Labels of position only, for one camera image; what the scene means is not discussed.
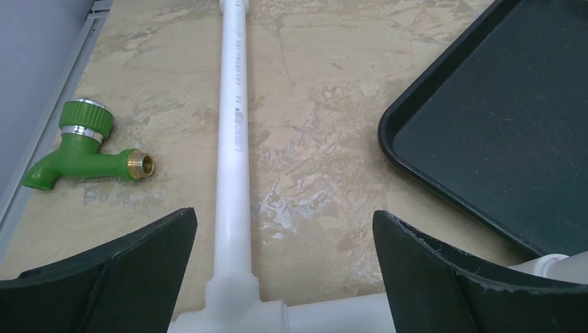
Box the white PVC pipe frame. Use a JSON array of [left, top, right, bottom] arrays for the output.
[[169, 1, 587, 332]]

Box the black plastic tray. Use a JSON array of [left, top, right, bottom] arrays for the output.
[[377, 0, 588, 258]]

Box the green plastic faucet tap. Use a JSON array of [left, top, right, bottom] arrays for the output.
[[21, 98, 155, 191]]

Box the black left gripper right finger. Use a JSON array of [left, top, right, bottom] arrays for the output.
[[372, 210, 587, 332]]

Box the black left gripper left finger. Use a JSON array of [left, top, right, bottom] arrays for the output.
[[1, 207, 198, 332]]

